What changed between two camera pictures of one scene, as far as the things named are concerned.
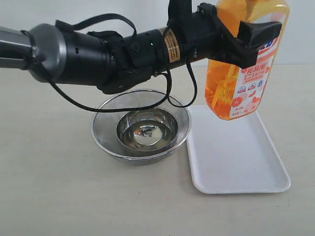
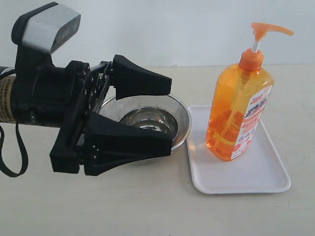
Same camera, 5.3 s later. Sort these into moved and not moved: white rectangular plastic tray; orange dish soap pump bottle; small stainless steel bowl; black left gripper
Moved: orange dish soap pump bottle; black left gripper
Not moved: white rectangular plastic tray; small stainless steel bowl
